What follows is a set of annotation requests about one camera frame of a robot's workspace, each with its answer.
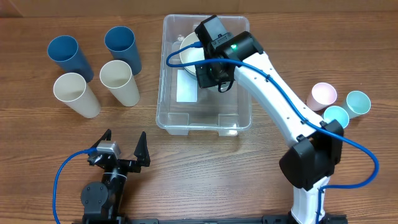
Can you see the cream bowl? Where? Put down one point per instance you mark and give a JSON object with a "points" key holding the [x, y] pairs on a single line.
{"points": [[191, 54]]}

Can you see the clear plastic storage container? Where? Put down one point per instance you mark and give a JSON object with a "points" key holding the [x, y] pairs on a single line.
{"points": [[226, 113]]}

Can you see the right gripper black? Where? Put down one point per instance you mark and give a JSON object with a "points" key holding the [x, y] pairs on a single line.
{"points": [[208, 79]]}

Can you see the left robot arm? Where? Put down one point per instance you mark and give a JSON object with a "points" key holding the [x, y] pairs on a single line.
{"points": [[102, 200]]}

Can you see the dark blue tall cup right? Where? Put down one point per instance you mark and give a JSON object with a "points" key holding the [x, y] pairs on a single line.
{"points": [[121, 42]]}

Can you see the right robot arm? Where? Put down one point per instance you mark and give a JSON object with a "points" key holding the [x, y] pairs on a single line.
{"points": [[312, 155]]}

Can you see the pink small cup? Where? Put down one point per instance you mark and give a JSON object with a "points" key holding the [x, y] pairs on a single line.
{"points": [[322, 95]]}

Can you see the light blue small cup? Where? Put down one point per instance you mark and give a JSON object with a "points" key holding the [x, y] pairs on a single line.
{"points": [[336, 113]]}

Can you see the cream tall cup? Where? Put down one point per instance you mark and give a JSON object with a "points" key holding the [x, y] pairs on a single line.
{"points": [[72, 90], [117, 77]]}

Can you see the dark blue tall cup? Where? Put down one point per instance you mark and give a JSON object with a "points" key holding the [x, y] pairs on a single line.
{"points": [[121, 42], [65, 51]]}

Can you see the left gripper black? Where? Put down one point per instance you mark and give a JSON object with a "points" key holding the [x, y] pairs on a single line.
{"points": [[142, 154]]}

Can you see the white label in container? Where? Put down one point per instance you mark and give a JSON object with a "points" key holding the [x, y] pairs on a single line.
{"points": [[187, 87]]}

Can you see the teal small cup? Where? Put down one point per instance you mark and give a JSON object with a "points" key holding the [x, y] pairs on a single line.
{"points": [[356, 104]]}

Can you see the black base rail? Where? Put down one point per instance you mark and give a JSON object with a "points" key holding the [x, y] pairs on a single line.
{"points": [[266, 219]]}

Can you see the dark blue tall cup left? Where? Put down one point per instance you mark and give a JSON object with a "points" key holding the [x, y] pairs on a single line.
{"points": [[65, 51]]}

